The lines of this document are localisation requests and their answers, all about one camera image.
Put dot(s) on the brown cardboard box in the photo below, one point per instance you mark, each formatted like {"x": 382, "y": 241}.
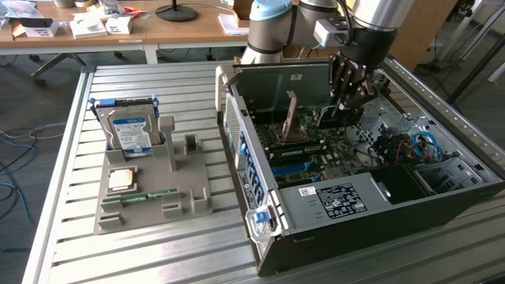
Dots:
{"x": 240, "y": 10}

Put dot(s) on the black open PC case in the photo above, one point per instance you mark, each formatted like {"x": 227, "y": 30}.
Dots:
{"x": 354, "y": 245}

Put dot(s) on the white box with black insert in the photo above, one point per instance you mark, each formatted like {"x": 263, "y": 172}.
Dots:
{"x": 39, "y": 28}

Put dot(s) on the grey plastic parts rack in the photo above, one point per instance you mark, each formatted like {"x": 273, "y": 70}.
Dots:
{"x": 153, "y": 177}

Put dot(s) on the green RAM stick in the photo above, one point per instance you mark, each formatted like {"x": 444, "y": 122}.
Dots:
{"x": 296, "y": 151}
{"x": 137, "y": 197}

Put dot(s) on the beige tape roll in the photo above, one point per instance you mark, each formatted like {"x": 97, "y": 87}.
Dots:
{"x": 83, "y": 3}

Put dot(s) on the blue expansion slot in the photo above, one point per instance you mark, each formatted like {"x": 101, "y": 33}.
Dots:
{"x": 289, "y": 169}

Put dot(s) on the blue case release latch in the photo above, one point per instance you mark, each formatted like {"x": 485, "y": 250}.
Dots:
{"x": 261, "y": 218}

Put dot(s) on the black metal pole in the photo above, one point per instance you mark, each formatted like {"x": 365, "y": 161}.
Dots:
{"x": 474, "y": 71}

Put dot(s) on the small white labelled box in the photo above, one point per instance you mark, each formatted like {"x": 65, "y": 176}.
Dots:
{"x": 119, "y": 26}

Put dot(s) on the grey power supply unit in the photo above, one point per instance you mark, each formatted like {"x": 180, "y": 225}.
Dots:
{"x": 308, "y": 207}

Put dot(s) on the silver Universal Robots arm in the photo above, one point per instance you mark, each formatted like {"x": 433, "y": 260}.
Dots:
{"x": 272, "y": 29}

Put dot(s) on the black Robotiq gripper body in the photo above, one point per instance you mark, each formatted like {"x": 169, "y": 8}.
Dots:
{"x": 368, "y": 47}

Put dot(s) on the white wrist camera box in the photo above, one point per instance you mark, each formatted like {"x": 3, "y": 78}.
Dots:
{"x": 327, "y": 32}

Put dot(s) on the white tape roll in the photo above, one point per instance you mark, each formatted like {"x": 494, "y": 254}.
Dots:
{"x": 89, "y": 24}

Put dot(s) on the graphics card with metal bracket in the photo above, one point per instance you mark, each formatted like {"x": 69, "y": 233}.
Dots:
{"x": 339, "y": 118}

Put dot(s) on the flat white box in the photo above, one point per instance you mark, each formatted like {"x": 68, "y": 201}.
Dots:
{"x": 88, "y": 34}

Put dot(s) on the hard disk in blue caddy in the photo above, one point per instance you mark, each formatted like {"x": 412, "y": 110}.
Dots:
{"x": 128, "y": 131}

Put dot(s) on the wooden cabinet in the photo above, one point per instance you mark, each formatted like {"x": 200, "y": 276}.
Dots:
{"x": 425, "y": 32}

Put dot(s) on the black power connector bundle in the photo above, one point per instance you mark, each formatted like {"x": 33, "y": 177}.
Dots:
{"x": 388, "y": 148}

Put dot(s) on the green motherboard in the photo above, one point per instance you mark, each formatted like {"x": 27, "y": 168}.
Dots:
{"x": 335, "y": 151}

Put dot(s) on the silver CPU chip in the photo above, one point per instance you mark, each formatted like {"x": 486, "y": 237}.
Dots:
{"x": 119, "y": 180}

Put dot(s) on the wooden office desk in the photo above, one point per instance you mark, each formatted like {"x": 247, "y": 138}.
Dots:
{"x": 189, "y": 32}
{"x": 59, "y": 41}

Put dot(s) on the black round lamp base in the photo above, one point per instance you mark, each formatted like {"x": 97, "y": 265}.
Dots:
{"x": 175, "y": 14}

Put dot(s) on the grey cup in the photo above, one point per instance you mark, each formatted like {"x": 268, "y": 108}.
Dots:
{"x": 64, "y": 3}

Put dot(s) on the silver metal disk bay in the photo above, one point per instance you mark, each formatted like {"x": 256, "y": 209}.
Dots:
{"x": 449, "y": 177}

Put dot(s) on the white paper stack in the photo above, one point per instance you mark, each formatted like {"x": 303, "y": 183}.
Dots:
{"x": 232, "y": 26}

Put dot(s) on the CPU socket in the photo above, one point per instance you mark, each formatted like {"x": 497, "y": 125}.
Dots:
{"x": 301, "y": 136}

